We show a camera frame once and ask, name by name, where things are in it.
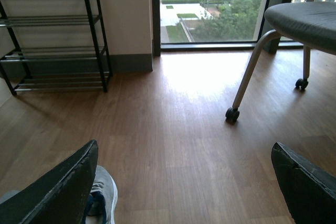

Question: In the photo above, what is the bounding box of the grey knit sneaker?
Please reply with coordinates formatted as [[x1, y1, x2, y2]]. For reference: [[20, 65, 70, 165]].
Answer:
[[1, 165, 118, 223]]

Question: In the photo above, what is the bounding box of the grey office chair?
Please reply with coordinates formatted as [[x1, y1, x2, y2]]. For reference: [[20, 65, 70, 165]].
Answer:
[[225, 0, 335, 123]]

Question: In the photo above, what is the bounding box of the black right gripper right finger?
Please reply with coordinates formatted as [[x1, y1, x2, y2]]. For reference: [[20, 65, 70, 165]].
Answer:
[[271, 142, 335, 223]]

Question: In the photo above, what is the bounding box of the black metal shoe rack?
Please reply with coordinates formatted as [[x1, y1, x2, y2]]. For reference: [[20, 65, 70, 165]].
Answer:
[[1, 0, 113, 95]]

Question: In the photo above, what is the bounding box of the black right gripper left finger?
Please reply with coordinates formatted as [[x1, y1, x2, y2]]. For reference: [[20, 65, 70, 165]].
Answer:
[[1, 140, 98, 223]]

